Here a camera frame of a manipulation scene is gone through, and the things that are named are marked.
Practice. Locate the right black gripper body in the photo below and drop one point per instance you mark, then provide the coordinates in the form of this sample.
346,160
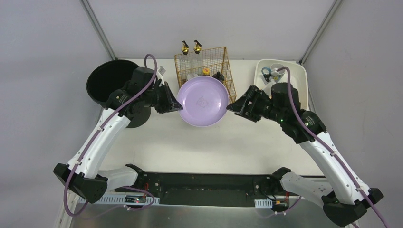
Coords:
254,102

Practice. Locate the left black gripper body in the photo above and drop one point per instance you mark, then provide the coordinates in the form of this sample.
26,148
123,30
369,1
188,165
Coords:
162,97

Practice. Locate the blue white mug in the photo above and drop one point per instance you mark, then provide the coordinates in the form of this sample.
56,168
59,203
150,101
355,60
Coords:
272,74

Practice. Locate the purple plate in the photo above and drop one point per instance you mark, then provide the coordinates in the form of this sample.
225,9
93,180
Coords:
204,100

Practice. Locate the black lid glass jar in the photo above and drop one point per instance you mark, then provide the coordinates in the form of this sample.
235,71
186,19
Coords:
219,76

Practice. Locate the glass bottle with brown sauce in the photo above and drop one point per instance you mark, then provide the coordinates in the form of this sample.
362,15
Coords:
184,63

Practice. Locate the yellow cap green bottle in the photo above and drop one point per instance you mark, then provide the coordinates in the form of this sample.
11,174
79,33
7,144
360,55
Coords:
206,72

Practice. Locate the glass oil bottle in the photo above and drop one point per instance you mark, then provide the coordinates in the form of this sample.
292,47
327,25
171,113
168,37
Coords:
197,59

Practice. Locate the silver lid spice jar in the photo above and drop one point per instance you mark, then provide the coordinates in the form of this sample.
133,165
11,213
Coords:
191,76

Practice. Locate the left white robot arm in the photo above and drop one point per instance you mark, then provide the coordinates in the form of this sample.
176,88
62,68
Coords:
127,97

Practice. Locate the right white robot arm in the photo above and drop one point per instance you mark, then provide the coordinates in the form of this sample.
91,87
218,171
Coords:
346,198

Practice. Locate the white rectangular basin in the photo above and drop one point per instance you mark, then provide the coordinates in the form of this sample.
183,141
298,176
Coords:
298,79

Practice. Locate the black ribbed trash bin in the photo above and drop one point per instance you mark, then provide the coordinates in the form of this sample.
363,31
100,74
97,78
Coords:
107,78

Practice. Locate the gold wire rack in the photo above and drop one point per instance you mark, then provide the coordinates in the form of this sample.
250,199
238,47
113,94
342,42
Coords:
216,59

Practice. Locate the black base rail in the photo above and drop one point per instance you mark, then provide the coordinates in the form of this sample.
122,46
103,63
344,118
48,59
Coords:
221,190

